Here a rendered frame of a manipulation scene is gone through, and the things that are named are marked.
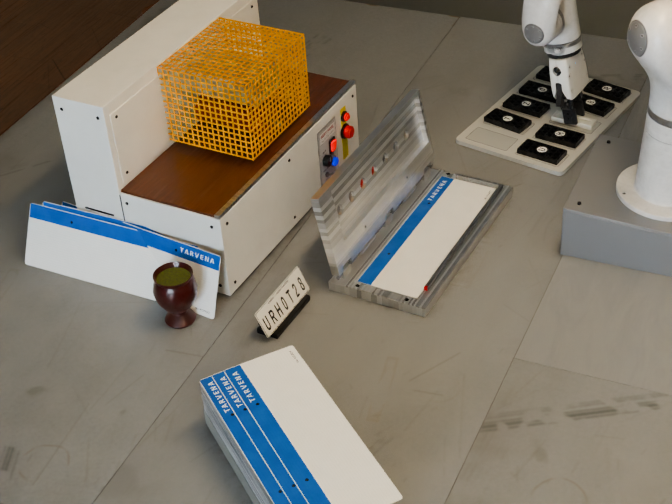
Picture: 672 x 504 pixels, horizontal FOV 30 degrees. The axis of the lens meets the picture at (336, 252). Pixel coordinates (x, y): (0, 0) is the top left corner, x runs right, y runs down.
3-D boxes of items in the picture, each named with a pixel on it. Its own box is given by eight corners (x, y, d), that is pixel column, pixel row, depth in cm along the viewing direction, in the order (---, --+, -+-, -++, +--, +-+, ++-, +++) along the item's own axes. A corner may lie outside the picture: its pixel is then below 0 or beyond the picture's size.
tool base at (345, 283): (425, 317, 236) (424, 302, 234) (328, 289, 245) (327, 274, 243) (512, 195, 267) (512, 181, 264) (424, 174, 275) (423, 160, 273)
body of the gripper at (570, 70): (569, 56, 271) (576, 102, 277) (588, 36, 278) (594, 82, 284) (537, 55, 276) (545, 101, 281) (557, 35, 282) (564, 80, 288)
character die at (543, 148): (556, 165, 273) (556, 160, 272) (516, 153, 278) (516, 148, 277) (567, 154, 276) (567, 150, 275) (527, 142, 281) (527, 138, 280)
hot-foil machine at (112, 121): (231, 300, 244) (207, 134, 221) (66, 250, 260) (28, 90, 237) (400, 115, 296) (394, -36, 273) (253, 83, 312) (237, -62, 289)
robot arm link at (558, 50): (570, 46, 270) (572, 59, 272) (587, 29, 276) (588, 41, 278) (535, 46, 275) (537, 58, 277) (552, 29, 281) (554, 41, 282)
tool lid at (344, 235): (318, 199, 232) (309, 198, 233) (341, 282, 242) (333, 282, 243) (419, 89, 263) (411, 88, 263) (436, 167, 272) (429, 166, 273)
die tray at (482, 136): (561, 176, 271) (561, 173, 270) (454, 142, 284) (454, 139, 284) (641, 95, 296) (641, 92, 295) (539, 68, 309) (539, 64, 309)
